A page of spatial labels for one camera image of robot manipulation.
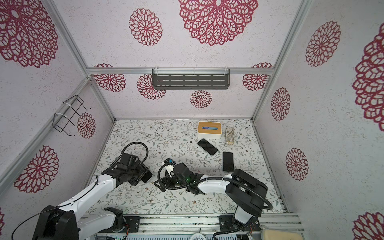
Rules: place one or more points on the black wire wall basket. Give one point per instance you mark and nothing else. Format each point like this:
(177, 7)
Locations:
(62, 120)

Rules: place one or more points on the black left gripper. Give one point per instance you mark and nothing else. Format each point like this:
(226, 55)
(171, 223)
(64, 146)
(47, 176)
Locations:
(142, 169)

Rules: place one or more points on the black phone light blue case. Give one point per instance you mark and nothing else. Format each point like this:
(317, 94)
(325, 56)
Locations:
(207, 147)

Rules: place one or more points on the black phone clear case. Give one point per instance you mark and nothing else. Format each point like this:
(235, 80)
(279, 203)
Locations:
(228, 162)

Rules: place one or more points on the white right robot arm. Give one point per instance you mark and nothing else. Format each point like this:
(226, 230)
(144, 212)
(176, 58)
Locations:
(243, 189)

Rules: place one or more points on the white tissue box wooden lid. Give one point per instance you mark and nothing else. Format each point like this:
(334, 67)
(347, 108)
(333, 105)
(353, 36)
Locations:
(209, 130)

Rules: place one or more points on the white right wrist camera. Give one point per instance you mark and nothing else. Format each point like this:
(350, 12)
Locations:
(170, 169)

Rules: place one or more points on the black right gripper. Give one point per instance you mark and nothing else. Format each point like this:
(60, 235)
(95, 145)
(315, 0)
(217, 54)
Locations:
(168, 182)

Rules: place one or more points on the grey wall shelf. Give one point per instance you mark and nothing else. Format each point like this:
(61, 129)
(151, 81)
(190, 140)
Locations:
(191, 80)

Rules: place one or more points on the black phone pale green case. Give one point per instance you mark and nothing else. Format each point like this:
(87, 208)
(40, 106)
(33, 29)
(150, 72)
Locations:
(146, 177)

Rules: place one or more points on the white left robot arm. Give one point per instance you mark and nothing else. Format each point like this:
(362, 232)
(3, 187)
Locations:
(69, 220)

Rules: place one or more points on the map print glasses case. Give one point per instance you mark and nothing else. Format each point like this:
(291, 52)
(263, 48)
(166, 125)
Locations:
(230, 135)

